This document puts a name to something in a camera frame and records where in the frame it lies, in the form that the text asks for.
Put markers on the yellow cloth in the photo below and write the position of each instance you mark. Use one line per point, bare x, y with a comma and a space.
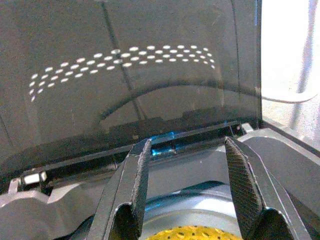
190, 233

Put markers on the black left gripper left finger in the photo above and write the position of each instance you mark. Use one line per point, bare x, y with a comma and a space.
126, 185

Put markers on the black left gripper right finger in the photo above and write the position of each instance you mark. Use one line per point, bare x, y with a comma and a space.
246, 185

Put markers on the grey top-load washing machine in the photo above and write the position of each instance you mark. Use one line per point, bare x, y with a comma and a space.
287, 155

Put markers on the dark tinted washer lid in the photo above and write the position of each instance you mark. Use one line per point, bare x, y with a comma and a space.
155, 30

